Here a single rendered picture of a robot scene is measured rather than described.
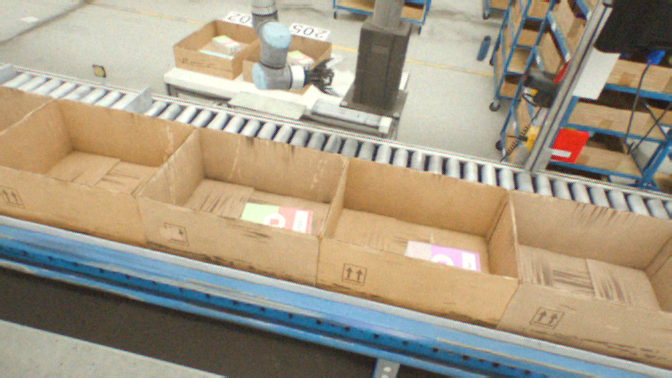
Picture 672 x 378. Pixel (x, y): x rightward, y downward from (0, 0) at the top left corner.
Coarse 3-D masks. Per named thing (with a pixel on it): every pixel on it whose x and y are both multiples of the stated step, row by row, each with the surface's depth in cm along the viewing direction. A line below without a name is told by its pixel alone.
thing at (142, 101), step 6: (144, 90) 173; (150, 90) 177; (138, 96) 170; (144, 96) 174; (150, 96) 178; (132, 102) 167; (138, 102) 171; (144, 102) 175; (150, 102) 179; (120, 108) 162; (126, 108) 165; (132, 108) 168; (138, 108) 172; (144, 108) 176
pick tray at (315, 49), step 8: (296, 40) 221; (304, 40) 220; (312, 40) 219; (320, 40) 217; (256, 48) 203; (296, 48) 223; (304, 48) 222; (312, 48) 221; (320, 48) 220; (328, 48) 212; (248, 56) 197; (256, 56) 205; (312, 56) 223; (320, 56) 203; (328, 56) 215; (248, 64) 193; (312, 64) 195; (248, 72) 196; (248, 80) 198; (304, 88) 194
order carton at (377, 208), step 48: (336, 192) 100; (384, 192) 116; (432, 192) 113; (480, 192) 110; (336, 240) 89; (384, 240) 113; (432, 240) 114; (480, 240) 116; (336, 288) 98; (384, 288) 95; (432, 288) 92; (480, 288) 89
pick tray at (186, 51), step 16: (208, 32) 222; (224, 32) 227; (240, 32) 225; (176, 48) 196; (192, 48) 212; (208, 48) 219; (240, 48) 222; (176, 64) 201; (192, 64) 199; (208, 64) 196; (224, 64) 194; (240, 64) 201
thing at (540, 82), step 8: (528, 72) 152; (536, 72) 151; (544, 72) 152; (528, 80) 151; (536, 80) 150; (544, 80) 150; (552, 80) 150; (560, 80) 152; (536, 88) 152; (544, 88) 151; (552, 88) 151; (536, 96) 155; (544, 96) 154
